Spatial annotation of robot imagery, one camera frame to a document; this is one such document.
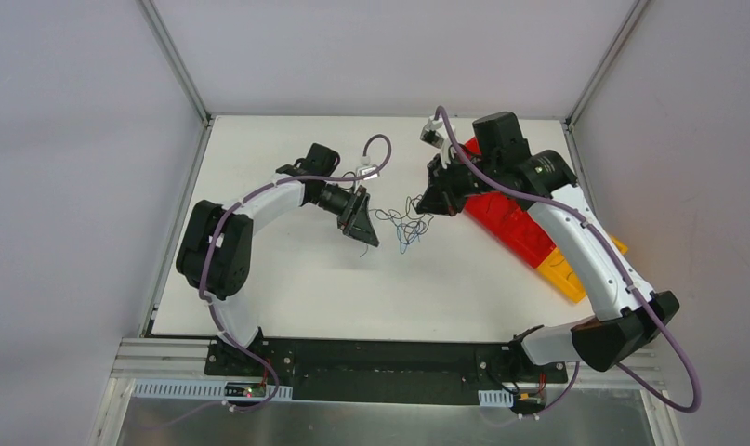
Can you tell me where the coloured wire bundle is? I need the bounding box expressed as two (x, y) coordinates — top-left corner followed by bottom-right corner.
(359, 195), (436, 258)

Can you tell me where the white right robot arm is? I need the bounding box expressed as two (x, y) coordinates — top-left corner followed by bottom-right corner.
(416, 110), (680, 381)

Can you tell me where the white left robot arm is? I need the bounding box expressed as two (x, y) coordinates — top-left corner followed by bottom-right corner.
(176, 144), (382, 376)

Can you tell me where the red plastic bin row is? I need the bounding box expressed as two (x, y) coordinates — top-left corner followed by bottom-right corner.
(460, 136), (560, 269)

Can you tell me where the yellow plastic bin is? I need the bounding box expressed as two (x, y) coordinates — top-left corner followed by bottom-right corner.
(536, 236), (629, 304)

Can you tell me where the left controller circuit board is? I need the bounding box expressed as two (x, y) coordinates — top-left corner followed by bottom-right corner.
(224, 382), (267, 399)

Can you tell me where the controller circuit board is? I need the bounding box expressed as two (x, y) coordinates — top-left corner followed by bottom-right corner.
(513, 392), (546, 413)
(224, 382), (267, 399)

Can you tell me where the right controller circuit board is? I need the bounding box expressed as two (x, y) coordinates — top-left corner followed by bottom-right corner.
(513, 392), (546, 413)

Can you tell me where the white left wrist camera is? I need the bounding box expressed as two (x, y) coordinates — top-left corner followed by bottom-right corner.
(353, 155), (381, 181)

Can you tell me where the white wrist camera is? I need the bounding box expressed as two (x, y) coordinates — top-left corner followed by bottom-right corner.
(353, 155), (381, 181)
(419, 117), (448, 151)

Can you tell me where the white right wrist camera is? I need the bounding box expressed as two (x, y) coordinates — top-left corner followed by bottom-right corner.
(419, 117), (448, 151)

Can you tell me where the aluminium frame rail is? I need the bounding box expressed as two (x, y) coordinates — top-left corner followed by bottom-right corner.
(111, 338), (666, 390)

